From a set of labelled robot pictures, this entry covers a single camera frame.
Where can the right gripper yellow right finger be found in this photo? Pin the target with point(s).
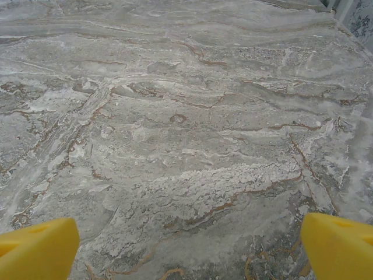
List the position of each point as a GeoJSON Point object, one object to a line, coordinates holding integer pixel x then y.
{"type": "Point", "coordinates": [341, 251]}

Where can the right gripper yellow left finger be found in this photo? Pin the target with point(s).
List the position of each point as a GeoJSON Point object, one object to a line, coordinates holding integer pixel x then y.
{"type": "Point", "coordinates": [38, 251]}

